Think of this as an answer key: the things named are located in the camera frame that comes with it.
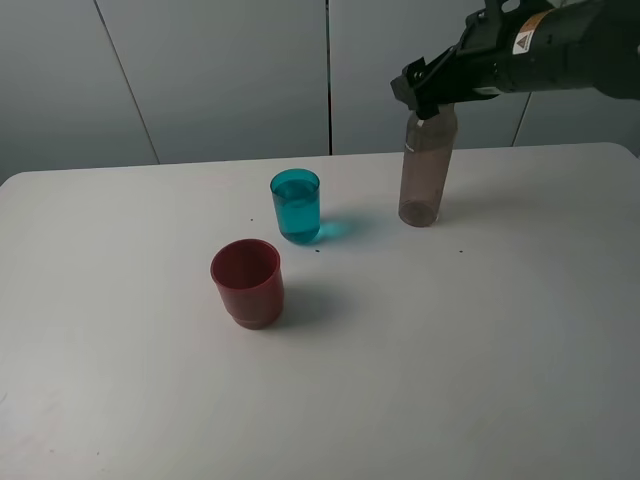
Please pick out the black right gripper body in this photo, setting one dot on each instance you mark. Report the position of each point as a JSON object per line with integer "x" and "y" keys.
{"x": 527, "y": 49}

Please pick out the red plastic cup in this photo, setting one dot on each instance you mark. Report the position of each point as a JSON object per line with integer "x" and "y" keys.
{"x": 247, "y": 274}

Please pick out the teal transparent plastic cup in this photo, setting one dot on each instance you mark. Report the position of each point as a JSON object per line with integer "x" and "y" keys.
{"x": 296, "y": 199}

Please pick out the brown transparent plastic bottle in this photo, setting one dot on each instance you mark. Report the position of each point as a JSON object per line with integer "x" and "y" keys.
{"x": 427, "y": 155}

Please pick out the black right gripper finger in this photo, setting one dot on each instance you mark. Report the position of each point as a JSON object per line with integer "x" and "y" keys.
{"x": 425, "y": 87}

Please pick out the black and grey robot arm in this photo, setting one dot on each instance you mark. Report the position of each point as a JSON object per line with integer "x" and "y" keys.
{"x": 610, "y": 52}

